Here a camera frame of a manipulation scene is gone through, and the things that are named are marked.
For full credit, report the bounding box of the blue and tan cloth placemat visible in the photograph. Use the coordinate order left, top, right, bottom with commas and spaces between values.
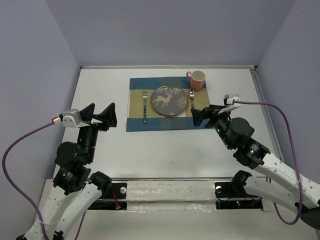
126, 76, 210, 132

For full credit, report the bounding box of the spoon with teal handle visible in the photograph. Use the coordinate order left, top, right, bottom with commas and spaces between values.
189, 89, 196, 109

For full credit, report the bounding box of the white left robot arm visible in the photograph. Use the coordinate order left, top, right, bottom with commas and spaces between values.
18, 102, 117, 240

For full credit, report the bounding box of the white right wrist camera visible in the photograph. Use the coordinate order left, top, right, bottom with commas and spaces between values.
218, 93, 241, 115

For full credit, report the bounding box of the pink mug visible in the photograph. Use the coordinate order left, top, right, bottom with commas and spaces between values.
186, 70, 206, 92

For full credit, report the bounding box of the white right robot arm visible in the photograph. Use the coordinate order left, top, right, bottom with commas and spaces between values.
191, 105, 320, 230

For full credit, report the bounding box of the fork with teal handle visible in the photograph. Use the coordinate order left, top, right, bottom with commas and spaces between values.
142, 90, 148, 124

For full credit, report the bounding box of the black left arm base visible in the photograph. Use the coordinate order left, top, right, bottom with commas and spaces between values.
90, 182, 127, 211

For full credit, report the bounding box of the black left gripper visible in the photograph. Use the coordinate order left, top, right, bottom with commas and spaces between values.
79, 101, 118, 162

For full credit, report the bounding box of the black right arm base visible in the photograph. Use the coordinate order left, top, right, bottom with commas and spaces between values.
214, 181, 263, 210

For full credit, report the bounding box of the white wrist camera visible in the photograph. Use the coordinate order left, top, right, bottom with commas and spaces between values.
51, 109, 89, 128
218, 93, 241, 115

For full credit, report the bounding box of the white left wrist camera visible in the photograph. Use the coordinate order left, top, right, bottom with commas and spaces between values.
51, 109, 89, 128

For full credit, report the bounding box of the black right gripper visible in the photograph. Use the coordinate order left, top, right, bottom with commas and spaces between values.
191, 103, 233, 150

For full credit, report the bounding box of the grey reindeer plate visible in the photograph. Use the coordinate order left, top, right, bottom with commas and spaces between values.
151, 85, 188, 117

